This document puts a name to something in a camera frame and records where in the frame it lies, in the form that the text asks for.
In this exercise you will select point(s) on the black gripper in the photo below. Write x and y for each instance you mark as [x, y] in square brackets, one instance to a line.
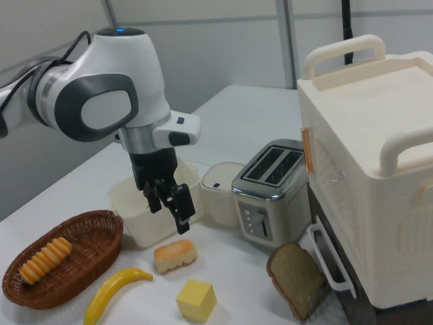
[154, 166]

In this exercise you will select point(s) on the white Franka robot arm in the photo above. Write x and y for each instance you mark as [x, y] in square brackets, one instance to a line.
[101, 74]

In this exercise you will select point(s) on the yellow cube block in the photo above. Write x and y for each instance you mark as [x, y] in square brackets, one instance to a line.
[196, 299]

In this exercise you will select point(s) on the white open square container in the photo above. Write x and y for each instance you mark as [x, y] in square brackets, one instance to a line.
[152, 227]

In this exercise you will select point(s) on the small white lidded bin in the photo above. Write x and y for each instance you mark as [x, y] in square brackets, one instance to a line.
[218, 199]

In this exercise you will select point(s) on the toasted toy bread loaf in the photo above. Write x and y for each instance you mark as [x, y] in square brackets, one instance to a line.
[175, 255]

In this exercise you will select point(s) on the brown wicker basket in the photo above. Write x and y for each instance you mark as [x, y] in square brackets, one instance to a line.
[84, 257]

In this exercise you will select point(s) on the silver two-slot toaster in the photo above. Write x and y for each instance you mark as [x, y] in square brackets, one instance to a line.
[267, 203]

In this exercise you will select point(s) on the yellow toy banana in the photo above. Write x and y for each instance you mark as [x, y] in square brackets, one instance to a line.
[113, 287]

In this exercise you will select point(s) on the striped orange bread roll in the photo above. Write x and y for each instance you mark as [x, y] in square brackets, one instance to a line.
[45, 260]

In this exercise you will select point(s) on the brown bread slice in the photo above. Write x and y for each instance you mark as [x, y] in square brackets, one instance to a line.
[294, 277]

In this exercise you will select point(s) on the cream toy kitchen cabinet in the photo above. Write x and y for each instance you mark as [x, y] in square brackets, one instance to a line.
[372, 162]

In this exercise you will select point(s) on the grey wall partition post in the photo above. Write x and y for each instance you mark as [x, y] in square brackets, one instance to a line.
[287, 44]

